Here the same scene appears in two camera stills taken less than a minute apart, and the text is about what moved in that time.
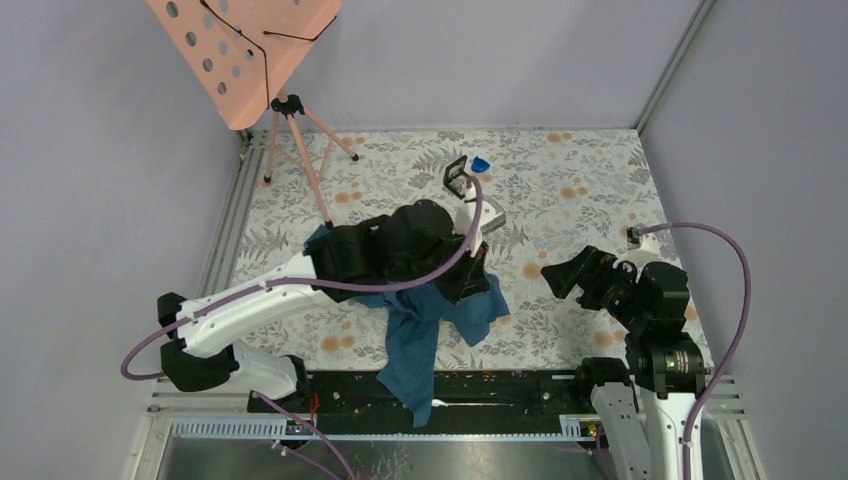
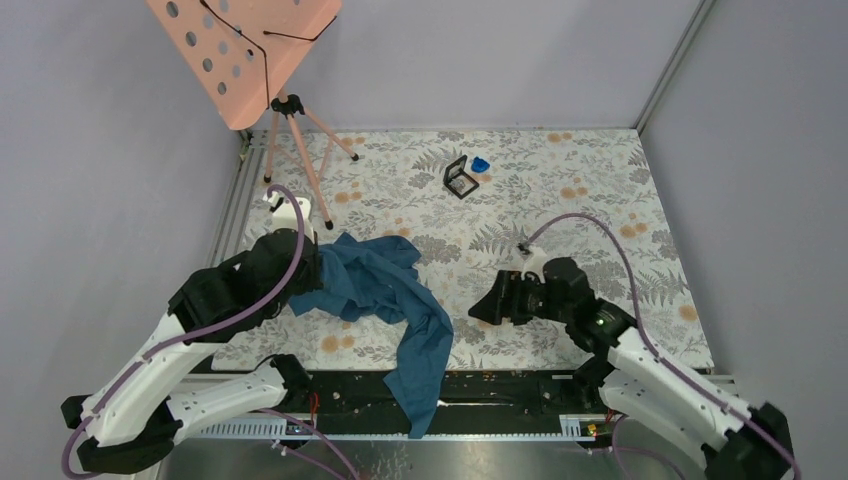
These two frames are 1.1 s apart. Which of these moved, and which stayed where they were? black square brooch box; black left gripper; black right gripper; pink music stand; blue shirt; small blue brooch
Moved: black right gripper; black left gripper; blue shirt
Stayed: black square brooch box; small blue brooch; pink music stand
